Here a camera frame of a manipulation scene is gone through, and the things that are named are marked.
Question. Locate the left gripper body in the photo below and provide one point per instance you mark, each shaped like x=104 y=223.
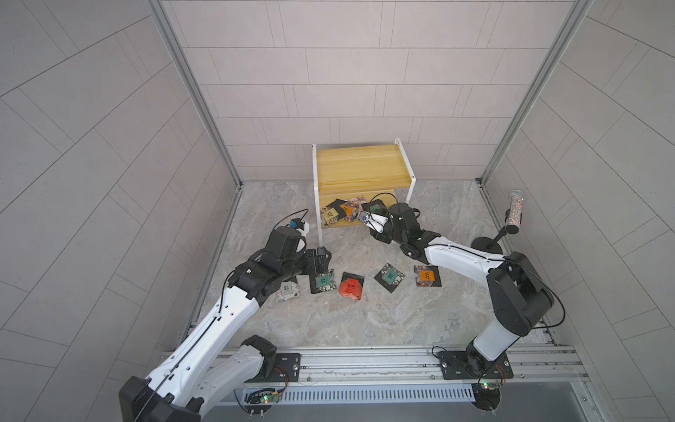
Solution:
x=305 y=263

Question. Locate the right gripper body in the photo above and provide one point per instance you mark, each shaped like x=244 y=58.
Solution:
x=391 y=231

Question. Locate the black green tea bag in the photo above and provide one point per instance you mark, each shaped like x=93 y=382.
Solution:
x=323 y=282

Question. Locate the white label tea bag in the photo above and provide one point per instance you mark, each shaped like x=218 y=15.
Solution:
x=287 y=291

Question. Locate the red tea bag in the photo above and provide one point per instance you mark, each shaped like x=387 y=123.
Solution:
x=351 y=286

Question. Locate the yellow label tea bag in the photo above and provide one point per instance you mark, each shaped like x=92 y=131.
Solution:
x=330 y=215

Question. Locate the green label tea bag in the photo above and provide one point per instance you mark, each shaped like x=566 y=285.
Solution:
x=389 y=277

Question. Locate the orange label tea bag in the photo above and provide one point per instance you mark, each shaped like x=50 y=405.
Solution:
x=427 y=276

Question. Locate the dark green tea bag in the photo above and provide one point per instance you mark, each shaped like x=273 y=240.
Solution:
x=376 y=208

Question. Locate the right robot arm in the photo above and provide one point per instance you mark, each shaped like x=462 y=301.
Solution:
x=520 y=299

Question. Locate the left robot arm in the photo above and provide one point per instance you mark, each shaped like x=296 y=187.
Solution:
x=188 y=384

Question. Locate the floral tea bag lower shelf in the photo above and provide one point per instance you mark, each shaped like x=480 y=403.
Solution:
x=357 y=203

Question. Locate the orange tea bag lower shelf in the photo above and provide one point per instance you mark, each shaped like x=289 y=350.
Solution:
x=351 y=211

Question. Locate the wooden two-tier shelf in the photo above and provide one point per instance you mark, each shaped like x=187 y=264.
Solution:
x=370 y=170

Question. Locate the left circuit board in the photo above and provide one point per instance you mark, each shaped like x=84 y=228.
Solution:
x=259 y=402

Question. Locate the circuit board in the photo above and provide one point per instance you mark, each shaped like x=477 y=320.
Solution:
x=259 y=402
x=487 y=396

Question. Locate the right circuit board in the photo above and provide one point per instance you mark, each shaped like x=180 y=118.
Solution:
x=487 y=396

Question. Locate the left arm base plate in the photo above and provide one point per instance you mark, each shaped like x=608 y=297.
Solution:
x=286 y=368

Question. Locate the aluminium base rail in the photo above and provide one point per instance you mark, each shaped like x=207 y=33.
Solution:
x=404 y=375

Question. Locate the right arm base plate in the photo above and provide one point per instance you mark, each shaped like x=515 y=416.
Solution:
x=463 y=365

